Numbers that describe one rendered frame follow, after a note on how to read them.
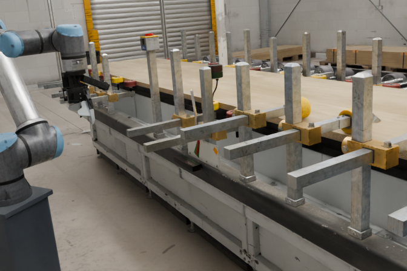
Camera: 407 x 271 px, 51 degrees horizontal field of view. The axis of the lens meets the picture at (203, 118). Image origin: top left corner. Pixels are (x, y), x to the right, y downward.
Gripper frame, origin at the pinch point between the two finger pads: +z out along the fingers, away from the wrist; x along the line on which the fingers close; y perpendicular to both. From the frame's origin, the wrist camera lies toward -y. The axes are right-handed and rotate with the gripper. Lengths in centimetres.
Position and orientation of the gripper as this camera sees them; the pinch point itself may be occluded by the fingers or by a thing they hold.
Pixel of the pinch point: (88, 120)
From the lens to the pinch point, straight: 170.2
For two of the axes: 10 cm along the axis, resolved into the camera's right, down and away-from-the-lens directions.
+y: -8.4, 1.9, -5.1
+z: 0.7, 9.7, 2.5
